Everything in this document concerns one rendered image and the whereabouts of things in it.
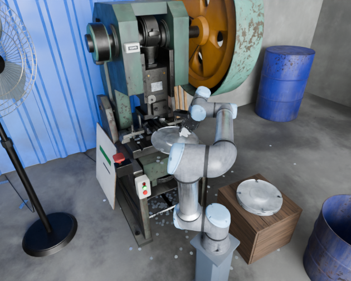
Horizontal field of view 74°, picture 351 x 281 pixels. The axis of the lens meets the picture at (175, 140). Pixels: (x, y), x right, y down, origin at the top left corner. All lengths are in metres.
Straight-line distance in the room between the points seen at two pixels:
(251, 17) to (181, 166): 0.83
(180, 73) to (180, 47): 0.15
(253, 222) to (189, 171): 0.85
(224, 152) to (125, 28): 0.78
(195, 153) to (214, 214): 0.42
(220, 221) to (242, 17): 0.96
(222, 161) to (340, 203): 1.14
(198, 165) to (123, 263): 1.17
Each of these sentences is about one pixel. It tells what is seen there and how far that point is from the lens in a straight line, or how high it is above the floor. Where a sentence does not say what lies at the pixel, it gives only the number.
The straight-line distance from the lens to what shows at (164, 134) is 1.47.
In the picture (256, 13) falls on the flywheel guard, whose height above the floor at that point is 1.45.
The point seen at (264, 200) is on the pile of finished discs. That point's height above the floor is 0.39.
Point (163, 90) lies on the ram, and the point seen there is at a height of 1.03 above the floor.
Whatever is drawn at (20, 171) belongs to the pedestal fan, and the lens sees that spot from 1.75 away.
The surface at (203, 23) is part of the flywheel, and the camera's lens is 1.57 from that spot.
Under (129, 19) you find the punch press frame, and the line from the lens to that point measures 1.29.
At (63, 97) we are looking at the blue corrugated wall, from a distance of 2.61.
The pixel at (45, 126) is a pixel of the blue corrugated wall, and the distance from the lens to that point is 2.71.
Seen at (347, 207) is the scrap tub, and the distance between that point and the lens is 1.87.
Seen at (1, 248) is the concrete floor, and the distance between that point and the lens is 2.26.
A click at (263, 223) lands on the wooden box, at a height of 0.35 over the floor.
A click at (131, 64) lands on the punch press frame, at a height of 1.23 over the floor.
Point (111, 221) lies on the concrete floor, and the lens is 2.06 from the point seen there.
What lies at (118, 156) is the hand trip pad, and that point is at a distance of 1.37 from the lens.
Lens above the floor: 1.55
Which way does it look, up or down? 33 degrees down
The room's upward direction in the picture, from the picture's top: 2 degrees counter-clockwise
